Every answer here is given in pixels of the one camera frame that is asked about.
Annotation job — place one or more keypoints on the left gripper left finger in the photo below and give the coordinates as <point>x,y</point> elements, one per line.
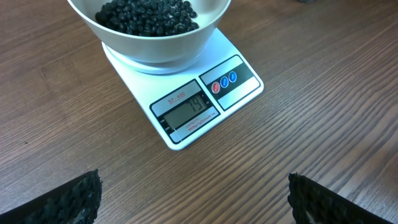
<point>76,201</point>

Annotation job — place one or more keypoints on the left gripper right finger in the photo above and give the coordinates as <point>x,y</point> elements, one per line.
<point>314,203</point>

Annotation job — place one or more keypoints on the white digital kitchen scale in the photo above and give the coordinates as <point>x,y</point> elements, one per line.
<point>184,103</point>

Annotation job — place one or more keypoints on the white bowl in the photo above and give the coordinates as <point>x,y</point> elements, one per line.
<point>156,49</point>

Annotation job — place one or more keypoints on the black beans in bowl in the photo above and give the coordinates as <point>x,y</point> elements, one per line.
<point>148,18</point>

